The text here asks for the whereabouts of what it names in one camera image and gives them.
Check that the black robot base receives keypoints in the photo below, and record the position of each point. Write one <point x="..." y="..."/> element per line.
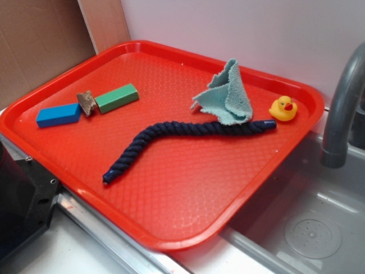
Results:
<point x="28" y="195"/>

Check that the green rectangular block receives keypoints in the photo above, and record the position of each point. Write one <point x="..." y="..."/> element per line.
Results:
<point x="117" y="98"/>

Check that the blue rectangular block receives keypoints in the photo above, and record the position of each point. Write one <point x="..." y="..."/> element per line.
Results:
<point x="59" y="115"/>

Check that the red plastic tray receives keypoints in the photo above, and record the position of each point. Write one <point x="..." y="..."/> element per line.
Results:
<point x="182" y="190"/>

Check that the light teal cloth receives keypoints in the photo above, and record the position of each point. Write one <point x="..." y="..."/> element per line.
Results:
<point x="226" y="97"/>

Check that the brown cork piece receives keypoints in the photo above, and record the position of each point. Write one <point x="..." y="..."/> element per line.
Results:
<point x="87" y="102"/>

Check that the yellow rubber duck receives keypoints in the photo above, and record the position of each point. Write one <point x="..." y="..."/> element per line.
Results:
<point x="283" y="109"/>

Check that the grey plastic sink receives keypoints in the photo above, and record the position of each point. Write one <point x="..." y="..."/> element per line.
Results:
<point x="305" y="218"/>

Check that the grey plastic faucet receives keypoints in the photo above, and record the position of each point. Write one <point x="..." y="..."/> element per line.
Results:
<point x="345" y="121"/>

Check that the brown cardboard panel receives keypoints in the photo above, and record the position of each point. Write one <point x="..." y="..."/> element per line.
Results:
<point x="43" y="39"/>

